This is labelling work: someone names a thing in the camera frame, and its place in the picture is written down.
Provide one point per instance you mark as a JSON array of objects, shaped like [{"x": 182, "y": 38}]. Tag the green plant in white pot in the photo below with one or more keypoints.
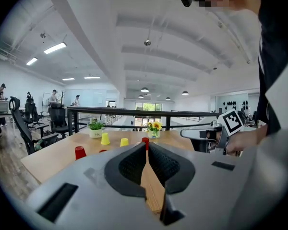
[{"x": 95, "y": 128}]

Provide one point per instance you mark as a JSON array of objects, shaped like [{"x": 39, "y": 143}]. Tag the black office chair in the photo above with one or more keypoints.
[
  {"x": 28, "y": 111},
  {"x": 22, "y": 130},
  {"x": 58, "y": 118}
]

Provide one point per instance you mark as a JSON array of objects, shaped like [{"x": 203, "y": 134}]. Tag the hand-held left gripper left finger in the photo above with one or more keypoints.
[{"x": 86, "y": 188}]

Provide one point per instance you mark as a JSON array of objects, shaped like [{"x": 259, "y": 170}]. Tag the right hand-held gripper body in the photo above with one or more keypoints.
[{"x": 230, "y": 122}]

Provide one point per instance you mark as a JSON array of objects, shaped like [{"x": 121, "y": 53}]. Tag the yellow paper cup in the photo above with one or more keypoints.
[
  {"x": 105, "y": 138},
  {"x": 124, "y": 142}
]

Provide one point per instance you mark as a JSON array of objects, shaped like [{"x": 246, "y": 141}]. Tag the green bottle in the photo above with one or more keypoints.
[{"x": 39, "y": 145}]

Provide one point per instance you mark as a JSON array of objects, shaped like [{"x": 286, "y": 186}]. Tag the whiteboard on stand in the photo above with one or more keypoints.
[{"x": 46, "y": 100}]

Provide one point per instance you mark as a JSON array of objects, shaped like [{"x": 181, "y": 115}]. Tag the person's black shirt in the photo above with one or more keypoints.
[{"x": 278, "y": 44}]

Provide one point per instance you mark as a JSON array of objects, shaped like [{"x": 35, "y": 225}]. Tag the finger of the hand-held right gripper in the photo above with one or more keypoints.
[{"x": 189, "y": 133}]

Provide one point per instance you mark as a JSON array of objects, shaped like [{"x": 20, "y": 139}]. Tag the round ceiling device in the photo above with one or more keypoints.
[{"x": 147, "y": 42}]

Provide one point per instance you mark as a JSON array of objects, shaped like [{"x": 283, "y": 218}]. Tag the brown desk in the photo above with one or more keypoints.
[{"x": 0, "y": 115}]

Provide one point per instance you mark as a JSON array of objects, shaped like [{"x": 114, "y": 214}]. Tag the person's right forearm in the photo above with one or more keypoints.
[{"x": 254, "y": 136}]

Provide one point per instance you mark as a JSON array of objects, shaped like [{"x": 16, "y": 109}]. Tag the long ceiling tube light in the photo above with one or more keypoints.
[
  {"x": 92, "y": 77},
  {"x": 32, "y": 61},
  {"x": 68, "y": 79},
  {"x": 55, "y": 48}
]

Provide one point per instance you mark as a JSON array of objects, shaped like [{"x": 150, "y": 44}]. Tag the person's right hand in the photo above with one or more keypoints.
[{"x": 234, "y": 146}]

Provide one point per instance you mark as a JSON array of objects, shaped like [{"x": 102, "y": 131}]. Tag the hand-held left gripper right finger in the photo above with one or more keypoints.
[{"x": 206, "y": 188}]

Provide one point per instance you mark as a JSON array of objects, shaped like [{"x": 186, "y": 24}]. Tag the grey crate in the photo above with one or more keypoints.
[{"x": 1, "y": 106}]

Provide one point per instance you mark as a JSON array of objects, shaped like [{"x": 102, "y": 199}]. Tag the sunflower bouquet in vase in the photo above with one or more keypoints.
[{"x": 154, "y": 128}]

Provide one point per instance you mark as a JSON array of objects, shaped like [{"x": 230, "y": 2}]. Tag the bare branch coat stand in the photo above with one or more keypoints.
[{"x": 62, "y": 96}]

